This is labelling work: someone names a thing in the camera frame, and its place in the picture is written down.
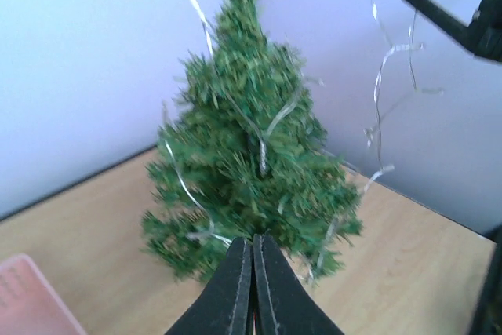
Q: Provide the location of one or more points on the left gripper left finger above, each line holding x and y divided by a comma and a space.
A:
225, 305

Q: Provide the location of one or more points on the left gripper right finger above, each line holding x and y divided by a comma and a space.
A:
281, 304

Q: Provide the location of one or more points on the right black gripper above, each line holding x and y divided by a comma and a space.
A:
482, 36

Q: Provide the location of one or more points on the small green christmas tree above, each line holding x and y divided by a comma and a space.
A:
247, 146

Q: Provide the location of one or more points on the pink plastic basket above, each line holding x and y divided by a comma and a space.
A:
29, 304

